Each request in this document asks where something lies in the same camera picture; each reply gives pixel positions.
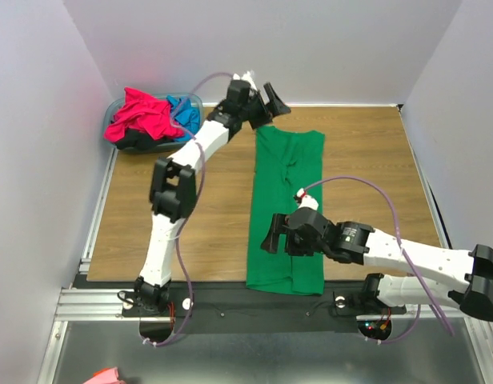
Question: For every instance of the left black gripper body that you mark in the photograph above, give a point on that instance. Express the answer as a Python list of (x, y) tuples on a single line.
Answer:
[(256, 112)]

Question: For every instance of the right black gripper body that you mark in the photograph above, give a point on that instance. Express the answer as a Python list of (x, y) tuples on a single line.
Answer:
[(289, 234)]

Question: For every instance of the green t shirt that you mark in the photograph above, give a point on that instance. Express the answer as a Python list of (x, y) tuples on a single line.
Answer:
[(284, 163)]

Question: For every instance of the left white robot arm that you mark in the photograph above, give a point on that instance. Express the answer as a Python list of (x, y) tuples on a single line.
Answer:
[(177, 182)]

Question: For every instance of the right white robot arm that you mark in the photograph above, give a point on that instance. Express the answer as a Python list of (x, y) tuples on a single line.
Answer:
[(461, 279)]

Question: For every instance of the blue t shirt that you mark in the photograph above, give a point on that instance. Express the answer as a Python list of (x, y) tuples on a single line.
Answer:
[(184, 114)]

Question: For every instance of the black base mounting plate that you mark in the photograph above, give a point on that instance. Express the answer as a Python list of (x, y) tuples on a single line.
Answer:
[(232, 308)]

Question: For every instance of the pink t shirt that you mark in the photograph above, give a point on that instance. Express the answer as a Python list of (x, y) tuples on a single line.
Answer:
[(145, 114)]

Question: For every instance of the black t shirt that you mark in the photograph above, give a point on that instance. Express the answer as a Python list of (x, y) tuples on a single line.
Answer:
[(135, 141)]

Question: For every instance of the translucent blue plastic bin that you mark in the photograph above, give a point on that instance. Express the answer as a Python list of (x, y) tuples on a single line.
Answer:
[(115, 106)]

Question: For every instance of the pink cloth at bottom edge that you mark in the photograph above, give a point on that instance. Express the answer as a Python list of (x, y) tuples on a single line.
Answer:
[(105, 376)]

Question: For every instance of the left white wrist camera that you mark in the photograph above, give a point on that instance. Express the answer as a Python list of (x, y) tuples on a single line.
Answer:
[(248, 76)]

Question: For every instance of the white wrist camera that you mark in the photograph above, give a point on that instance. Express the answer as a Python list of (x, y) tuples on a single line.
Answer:
[(304, 200), (248, 76)]

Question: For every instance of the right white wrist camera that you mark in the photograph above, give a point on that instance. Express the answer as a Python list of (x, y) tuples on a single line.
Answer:
[(304, 200)]

